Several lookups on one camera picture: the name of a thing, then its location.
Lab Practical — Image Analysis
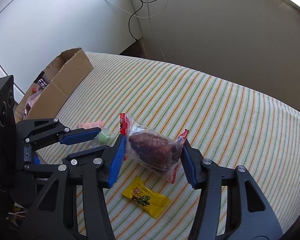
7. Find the pink wafer packet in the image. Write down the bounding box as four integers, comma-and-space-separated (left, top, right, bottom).
77, 121, 105, 129

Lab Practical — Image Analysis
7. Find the green round candy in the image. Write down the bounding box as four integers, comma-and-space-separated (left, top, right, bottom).
89, 128, 115, 148

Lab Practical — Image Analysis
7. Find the red-edged dark pastry packet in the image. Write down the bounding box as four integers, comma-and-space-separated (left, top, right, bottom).
23, 89, 44, 120

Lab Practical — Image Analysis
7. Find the clear bag of dates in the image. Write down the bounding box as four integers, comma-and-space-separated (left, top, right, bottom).
120, 113, 189, 184

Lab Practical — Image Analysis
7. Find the dark chocolate bar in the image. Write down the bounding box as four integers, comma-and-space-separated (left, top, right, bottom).
33, 71, 50, 91

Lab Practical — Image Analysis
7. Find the yellow candy packet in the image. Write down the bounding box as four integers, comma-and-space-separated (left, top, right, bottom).
122, 176, 170, 219

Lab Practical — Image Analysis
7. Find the cardboard box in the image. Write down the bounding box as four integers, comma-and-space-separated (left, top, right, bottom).
14, 48, 93, 122

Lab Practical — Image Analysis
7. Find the striped tablecloth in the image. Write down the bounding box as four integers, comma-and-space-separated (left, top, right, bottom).
36, 51, 300, 240

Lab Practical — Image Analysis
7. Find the white cabinet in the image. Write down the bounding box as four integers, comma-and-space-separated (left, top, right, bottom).
0, 0, 142, 100

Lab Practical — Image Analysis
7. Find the white cable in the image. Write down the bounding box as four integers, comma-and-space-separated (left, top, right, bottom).
86, 0, 171, 62

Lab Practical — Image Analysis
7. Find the black cable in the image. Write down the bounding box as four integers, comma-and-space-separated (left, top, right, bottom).
128, 0, 175, 42

